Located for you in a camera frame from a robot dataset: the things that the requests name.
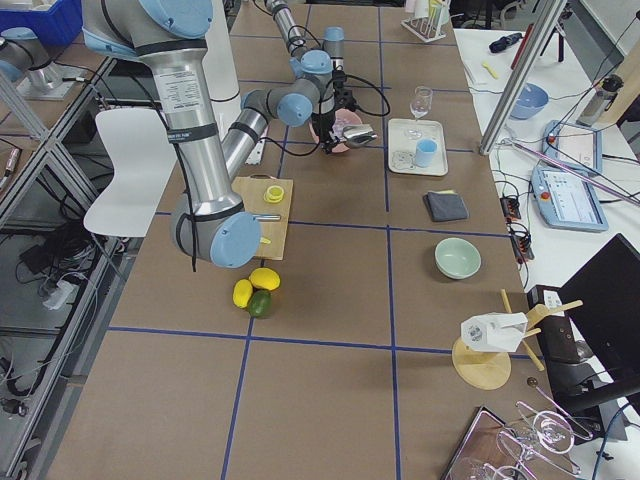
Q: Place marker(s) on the white chair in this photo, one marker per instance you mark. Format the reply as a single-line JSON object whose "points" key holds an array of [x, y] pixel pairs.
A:
{"points": [[136, 142]]}

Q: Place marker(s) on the blue bowl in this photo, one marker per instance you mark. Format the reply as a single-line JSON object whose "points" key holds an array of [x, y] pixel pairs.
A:
{"points": [[530, 102]]}

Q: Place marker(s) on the white paper cup holder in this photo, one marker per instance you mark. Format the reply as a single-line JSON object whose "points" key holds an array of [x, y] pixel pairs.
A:
{"points": [[494, 332]]}

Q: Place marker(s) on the near blue teach pendant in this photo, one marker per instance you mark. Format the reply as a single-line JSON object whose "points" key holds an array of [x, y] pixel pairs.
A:
{"points": [[567, 202]]}

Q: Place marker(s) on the blue teach pendant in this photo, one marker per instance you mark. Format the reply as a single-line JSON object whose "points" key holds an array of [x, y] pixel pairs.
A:
{"points": [[577, 146], [567, 202]]}

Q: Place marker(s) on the yellow lemon upper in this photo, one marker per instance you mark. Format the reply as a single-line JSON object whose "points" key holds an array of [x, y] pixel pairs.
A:
{"points": [[265, 278]]}

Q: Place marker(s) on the steel muddler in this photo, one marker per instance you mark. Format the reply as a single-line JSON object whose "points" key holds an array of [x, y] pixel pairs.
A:
{"points": [[267, 217]]}

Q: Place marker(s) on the wooden cup stand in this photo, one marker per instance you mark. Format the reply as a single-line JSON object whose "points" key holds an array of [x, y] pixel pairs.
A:
{"points": [[490, 371]]}

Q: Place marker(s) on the yellow lemon lower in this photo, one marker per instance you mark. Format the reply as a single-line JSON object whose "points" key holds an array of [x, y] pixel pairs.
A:
{"points": [[242, 293]]}

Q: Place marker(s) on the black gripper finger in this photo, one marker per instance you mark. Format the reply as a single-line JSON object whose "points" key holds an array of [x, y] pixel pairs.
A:
{"points": [[328, 146]]}

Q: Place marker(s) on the grey folded cloth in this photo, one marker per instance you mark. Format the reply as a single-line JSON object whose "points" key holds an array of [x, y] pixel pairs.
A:
{"points": [[445, 206]]}

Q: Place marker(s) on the steel ice scoop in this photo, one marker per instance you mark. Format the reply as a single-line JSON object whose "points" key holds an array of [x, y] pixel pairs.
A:
{"points": [[357, 135]]}

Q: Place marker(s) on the light blue cup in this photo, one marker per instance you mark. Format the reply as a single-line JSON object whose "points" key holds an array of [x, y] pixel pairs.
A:
{"points": [[424, 152]]}

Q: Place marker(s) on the black monitor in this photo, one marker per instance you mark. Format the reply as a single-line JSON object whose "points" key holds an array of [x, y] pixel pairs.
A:
{"points": [[608, 320]]}

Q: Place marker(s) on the far blue teach pendant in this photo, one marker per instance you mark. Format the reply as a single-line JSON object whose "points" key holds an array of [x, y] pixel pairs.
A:
{"points": [[577, 146]]}

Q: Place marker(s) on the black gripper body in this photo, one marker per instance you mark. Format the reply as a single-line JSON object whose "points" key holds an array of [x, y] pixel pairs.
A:
{"points": [[325, 121]]}

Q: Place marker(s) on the lemon slice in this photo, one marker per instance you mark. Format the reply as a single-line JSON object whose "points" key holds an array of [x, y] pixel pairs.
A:
{"points": [[274, 194]]}

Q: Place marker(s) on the aluminium frame post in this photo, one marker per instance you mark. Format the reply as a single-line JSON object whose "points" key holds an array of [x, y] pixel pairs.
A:
{"points": [[533, 44]]}

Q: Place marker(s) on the green bowl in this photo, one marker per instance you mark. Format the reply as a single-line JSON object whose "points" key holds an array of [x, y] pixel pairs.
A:
{"points": [[457, 258]]}

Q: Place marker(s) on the cream bear tray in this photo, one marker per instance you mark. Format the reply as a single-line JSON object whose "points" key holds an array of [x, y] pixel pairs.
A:
{"points": [[401, 149]]}

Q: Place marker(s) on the yellow small spoon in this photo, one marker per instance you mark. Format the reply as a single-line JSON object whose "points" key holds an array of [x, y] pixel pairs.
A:
{"points": [[490, 70]]}

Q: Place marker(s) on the clear wine glass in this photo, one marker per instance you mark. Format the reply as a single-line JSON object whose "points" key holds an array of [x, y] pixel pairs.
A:
{"points": [[420, 106]]}

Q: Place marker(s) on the bamboo cutting board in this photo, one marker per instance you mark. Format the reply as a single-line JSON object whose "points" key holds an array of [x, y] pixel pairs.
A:
{"points": [[252, 190]]}

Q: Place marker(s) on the yellow lemon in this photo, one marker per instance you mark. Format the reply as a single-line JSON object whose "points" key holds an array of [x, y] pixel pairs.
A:
{"points": [[242, 293], [265, 278]]}

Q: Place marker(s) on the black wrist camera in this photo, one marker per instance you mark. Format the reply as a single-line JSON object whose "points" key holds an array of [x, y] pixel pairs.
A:
{"points": [[344, 99]]}

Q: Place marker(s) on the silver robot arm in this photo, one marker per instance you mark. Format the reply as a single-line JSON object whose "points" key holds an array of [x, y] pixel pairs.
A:
{"points": [[300, 30], [210, 221]]}

